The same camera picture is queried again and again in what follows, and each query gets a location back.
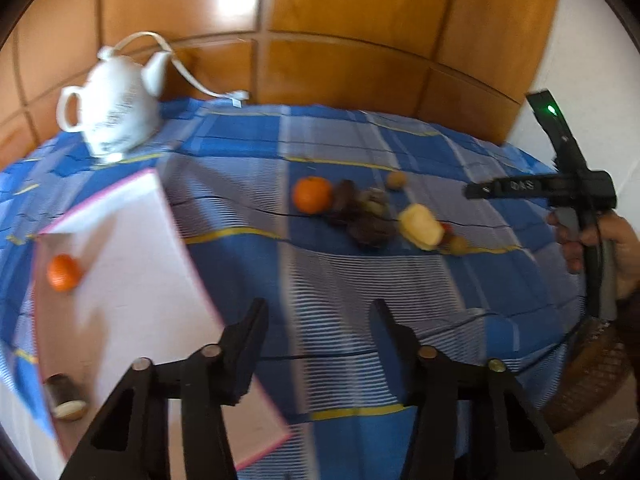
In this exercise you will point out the person's right hand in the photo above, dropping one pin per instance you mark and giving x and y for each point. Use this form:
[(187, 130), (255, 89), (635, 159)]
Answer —
[(627, 255)]

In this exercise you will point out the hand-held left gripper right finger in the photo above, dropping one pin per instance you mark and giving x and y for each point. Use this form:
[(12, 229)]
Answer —
[(385, 350)]

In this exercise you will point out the white ceramic electric kettle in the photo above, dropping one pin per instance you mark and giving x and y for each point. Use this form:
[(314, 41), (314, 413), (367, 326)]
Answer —
[(120, 110)]

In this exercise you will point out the blue checked tablecloth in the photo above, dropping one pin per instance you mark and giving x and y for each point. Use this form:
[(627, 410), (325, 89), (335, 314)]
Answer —
[(325, 285)]

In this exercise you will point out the small brown round fruit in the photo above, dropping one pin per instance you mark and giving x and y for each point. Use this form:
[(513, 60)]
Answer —
[(396, 180)]

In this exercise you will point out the dark cut root piece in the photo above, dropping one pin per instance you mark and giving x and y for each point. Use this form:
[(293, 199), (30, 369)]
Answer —
[(62, 391)]

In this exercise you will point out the white tray with pink rim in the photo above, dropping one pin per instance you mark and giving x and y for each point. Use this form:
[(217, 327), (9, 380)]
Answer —
[(140, 260)]

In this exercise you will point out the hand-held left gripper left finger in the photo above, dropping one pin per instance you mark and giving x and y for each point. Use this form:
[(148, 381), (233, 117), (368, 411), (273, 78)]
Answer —
[(250, 342)]

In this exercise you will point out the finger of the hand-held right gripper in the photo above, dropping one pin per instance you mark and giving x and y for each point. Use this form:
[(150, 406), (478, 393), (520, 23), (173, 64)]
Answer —
[(510, 186)]

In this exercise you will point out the yellow peeled fruit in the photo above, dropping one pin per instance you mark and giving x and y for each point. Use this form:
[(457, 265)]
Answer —
[(421, 227)]

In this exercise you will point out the large dark brown round fruit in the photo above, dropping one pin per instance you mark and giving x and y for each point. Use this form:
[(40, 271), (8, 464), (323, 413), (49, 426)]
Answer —
[(370, 232)]

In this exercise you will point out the brown wicker basket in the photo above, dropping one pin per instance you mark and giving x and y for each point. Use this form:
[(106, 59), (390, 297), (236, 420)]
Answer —
[(585, 380)]

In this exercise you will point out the orange mandarin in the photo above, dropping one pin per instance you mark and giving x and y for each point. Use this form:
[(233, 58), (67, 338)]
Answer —
[(64, 272), (312, 195)]

